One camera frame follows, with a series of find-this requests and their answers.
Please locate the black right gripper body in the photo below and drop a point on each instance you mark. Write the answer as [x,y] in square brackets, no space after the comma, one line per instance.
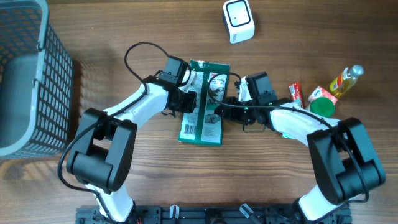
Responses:
[244,115]

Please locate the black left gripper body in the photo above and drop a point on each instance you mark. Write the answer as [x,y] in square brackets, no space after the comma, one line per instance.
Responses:
[185,103]

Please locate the green 3M gloves package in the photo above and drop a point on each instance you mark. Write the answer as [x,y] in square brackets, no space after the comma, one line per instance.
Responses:
[203,126]

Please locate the red white small packet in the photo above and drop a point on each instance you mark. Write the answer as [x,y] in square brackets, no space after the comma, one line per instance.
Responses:
[296,94]

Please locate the red Kleenex tissue pack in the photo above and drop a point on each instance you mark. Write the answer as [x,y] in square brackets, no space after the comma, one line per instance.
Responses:
[321,92]

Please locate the green lid jar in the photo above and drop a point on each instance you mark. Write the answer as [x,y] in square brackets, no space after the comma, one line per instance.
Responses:
[322,106]

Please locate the yellow dish soap bottle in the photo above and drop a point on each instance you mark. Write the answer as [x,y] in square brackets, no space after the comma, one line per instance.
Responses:
[347,79]

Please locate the teal white small packet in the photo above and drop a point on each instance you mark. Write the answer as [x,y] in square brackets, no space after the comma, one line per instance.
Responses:
[285,135]

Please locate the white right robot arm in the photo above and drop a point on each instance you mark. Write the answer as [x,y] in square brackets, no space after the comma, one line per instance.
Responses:
[344,160]

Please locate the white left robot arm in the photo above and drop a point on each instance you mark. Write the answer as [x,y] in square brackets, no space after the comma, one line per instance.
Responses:
[100,155]

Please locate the white barcode scanner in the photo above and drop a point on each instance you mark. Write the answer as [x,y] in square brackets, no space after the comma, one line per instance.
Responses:
[238,20]

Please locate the grey mesh basket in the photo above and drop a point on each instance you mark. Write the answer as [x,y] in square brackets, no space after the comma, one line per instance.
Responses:
[36,82]

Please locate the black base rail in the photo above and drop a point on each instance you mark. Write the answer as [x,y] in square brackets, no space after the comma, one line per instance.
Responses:
[271,213]

